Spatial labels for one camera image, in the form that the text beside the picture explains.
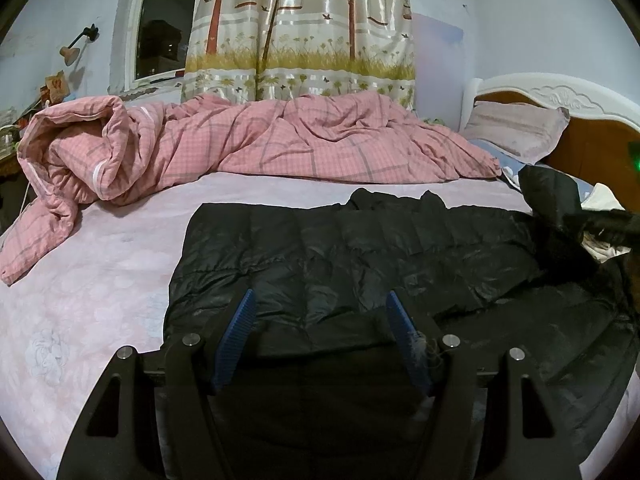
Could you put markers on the small green cloth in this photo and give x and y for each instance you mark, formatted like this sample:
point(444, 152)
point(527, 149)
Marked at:
point(434, 121)

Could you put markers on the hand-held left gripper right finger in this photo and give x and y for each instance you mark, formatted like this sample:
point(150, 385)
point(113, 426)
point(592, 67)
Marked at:
point(407, 345)

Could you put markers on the pink checked quilt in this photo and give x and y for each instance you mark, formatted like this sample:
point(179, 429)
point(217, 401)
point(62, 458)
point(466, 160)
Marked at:
point(300, 135)

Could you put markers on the light blue cloth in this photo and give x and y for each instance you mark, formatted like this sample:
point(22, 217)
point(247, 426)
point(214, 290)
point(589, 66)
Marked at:
point(505, 162)

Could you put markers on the tree print curtain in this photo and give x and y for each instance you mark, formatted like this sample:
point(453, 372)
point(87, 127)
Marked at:
point(300, 25)

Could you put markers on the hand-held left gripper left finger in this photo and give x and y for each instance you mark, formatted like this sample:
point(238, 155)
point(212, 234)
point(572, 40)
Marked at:
point(235, 340)

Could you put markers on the black down jacket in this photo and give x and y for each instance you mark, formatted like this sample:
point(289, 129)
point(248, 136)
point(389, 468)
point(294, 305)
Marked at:
point(350, 260)

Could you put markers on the white frame window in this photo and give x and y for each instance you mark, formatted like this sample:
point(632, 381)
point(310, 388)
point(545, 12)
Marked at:
point(160, 30)

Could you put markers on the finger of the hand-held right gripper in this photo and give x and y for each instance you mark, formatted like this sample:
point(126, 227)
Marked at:
point(610, 224)

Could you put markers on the cream sweatshirt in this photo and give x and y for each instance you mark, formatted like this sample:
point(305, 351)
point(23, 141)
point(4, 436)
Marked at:
point(605, 200)

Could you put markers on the wooden desk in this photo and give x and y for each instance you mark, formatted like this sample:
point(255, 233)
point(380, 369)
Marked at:
point(9, 195)

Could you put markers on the pink pillow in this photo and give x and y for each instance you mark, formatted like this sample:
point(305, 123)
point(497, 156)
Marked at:
point(515, 130)

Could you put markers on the orange paper bag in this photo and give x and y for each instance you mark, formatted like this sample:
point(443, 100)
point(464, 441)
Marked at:
point(56, 87)

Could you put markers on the white and wood headboard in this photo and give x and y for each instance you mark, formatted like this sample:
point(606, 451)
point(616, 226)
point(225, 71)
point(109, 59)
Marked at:
point(595, 135)

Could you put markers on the wall lamp with pink shade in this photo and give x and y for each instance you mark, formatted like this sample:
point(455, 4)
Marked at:
point(69, 52)

